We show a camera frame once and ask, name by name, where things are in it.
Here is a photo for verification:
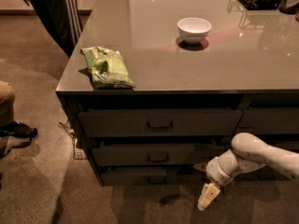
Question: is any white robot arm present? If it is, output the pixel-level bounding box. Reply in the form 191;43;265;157
193;133;299;211

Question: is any dark middle left drawer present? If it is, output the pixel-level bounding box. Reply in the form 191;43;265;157
92;143;224;166

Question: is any dark top right drawer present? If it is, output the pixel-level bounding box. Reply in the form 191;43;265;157
235;108;299;135

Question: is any dark bottom left drawer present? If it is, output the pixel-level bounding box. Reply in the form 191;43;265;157
100;166;206;186

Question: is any dark top left drawer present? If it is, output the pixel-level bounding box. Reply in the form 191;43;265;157
78;109;242;137

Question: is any dark cabinet with grey top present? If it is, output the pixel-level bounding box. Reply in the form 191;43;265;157
56;0;299;185

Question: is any green chip bag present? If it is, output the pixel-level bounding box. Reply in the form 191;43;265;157
81;47;135;89

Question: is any white ceramic bowl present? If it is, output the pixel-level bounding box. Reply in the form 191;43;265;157
178;18;211;45

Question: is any dark object at table corner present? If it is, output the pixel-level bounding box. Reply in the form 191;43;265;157
278;0;299;15

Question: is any seated person's leg and shoe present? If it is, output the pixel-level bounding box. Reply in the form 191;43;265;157
0;81;37;139

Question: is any wire rack on floor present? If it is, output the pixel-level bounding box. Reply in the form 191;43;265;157
58;121;87;161

